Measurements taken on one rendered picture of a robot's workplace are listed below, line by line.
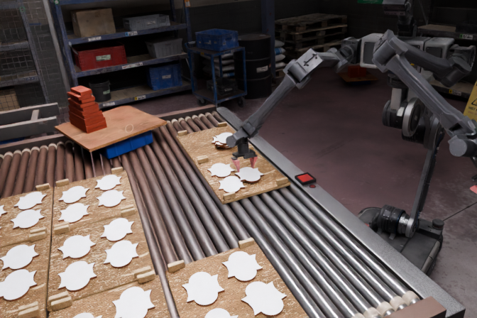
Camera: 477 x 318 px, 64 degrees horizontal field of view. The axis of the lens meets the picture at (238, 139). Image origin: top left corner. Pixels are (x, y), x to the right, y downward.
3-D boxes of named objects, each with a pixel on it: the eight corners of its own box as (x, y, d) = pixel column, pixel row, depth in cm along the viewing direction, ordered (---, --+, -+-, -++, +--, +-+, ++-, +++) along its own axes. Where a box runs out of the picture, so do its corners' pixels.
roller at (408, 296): (216, 116, 286) (216, 109, 284) (425, 311, 120) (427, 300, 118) (210, 117, 284) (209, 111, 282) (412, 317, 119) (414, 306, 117)
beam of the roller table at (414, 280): (225, 113, 295) (224, 106, 293) (463, 321, 119) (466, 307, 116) (214, 116, 292) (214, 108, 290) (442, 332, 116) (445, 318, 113)
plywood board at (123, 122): (126, 106, 271) (125, 104, 271) (167, 123, 238) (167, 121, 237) (55, 129, 241) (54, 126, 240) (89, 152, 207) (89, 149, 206)
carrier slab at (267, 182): (254, 151, 219) (254, 149, 218) (290, 185, 184) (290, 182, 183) (195, 165, 207) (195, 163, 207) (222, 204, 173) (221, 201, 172)
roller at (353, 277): (204, 118, 283) (203, 112, 281) (399, 324, 117) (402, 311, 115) (197, 120, 281) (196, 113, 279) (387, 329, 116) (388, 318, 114)
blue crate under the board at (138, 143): (129, 130, 259) (126, 116, 255) (155, 142, 238) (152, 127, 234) (85, 145, 240) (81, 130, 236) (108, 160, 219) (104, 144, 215)
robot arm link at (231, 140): (260, 131, 184) (249, 118, 186) (248, 137, 175) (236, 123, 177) (246, 146, 191) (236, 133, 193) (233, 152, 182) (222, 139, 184)
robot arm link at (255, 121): (314, 76, 161) (297, 57, 163) (308, 78, 157) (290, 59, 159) (257, 137, 188) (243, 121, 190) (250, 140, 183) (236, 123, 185)
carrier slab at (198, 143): (228, 126, 254) (227, 124, 253) (254, 151, 219) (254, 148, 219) (176, 138, 242) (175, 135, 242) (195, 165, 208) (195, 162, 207)
